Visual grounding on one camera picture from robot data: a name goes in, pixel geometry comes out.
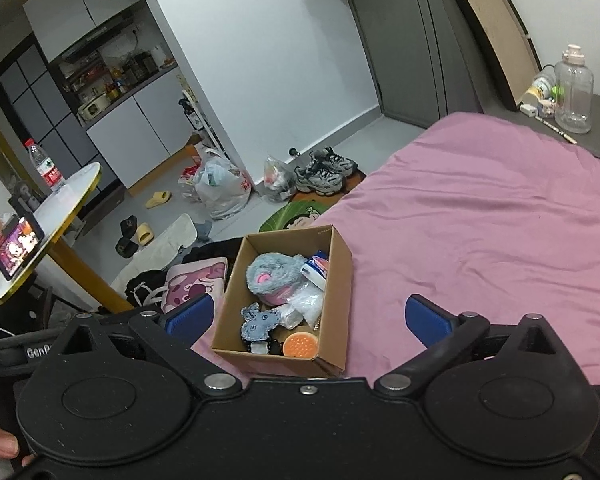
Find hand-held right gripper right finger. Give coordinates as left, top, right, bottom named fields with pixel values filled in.
left=374, top=294, right=581, bottom=397

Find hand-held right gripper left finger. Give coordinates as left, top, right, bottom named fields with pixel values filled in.
left=44, top=294, right=243, bottom=397

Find grey denim stuffed toy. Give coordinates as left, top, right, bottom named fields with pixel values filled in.
left=240, top=303, right=283, bottom=345

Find grey pink plush toy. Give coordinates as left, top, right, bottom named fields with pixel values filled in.
left=245, top=252, right=308, bottom=306

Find large cardboard box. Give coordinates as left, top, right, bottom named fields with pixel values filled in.
left=211, top=225, right=354, bottom=379

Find hamburger plush toy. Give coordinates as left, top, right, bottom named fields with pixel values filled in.
left=282, top=331, right=319, bottom=361

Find bubble wrap bag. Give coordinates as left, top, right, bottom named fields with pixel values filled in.
left=280, top=280, right=326, bottom=331

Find blue white tissue pack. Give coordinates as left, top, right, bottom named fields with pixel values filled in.
left=300, top=250, right=329, bottom=291

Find pink cartoon bag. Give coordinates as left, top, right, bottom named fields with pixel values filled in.
left=161, top=256, right=229, bottom=314

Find white floor towel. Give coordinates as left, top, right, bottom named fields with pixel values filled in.
left=112, top=212, right=198, bottom=291

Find tablet with lit screen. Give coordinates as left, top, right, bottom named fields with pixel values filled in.
left=0, top=215, right=46, bottom=281

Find white plastic bag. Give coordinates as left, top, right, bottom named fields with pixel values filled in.
left=195, top=149, right=253, bottom=221

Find green cartoon floor mat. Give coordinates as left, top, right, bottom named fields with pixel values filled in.
left=257, top=194, right=368, bottom=234

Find clear plastic bag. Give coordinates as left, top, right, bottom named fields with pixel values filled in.
left=264, top=155, right=297, bottom=204

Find round white yellow-edged table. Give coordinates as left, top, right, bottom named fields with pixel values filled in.
left=0, top=162, right=136, bottom=312

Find small brown carton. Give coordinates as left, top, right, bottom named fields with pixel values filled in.
left=182, top=132, right=207, bottom=162

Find grey sneaker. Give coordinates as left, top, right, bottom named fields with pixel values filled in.
left=295, top=160, right=348, bottom=196
left=312, top=146, right=359, bottom=179

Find plastic water bottle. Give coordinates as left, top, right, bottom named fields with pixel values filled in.
left=25, top=139, right=67, bottom=193

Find white lower kitchen cabinet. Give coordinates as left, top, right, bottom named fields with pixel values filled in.
left=86, top=67, right=199, bottom=191

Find white kitchen cabinet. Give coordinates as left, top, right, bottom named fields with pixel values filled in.
left=86, top=67, right=199, bottom=191
left=22, top=0, right=146, bottom=63

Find thin wooden stick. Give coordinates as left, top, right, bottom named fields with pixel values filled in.
left=542, top=117, right=578, bottom=146

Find row of kitchen jars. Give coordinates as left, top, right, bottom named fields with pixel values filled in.
left=62, top=45, right=178, bottom=111

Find white yellow jar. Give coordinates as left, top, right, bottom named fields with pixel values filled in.
left=522, top=72, right=556, bottom=107

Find dark grid glass door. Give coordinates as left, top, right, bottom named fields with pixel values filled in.
left=0, top=32, right=118, bottom=196

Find clear water jug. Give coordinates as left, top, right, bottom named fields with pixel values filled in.
left=553, top=45, right=594, bottom=134

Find grey wardrobe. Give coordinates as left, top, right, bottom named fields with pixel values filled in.
left=340, top=0, right=486, bottom=128

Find dark framed wooden board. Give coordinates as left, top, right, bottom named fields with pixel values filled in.
left=446, top=0, right=543, bottom=112

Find white upper kitchen cabinet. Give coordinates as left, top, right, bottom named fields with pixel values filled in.
left=22, top=0, right=146, bottom=63

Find black bag white straps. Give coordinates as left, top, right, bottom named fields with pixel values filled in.
left=125, top=270, right=169, bottom=307

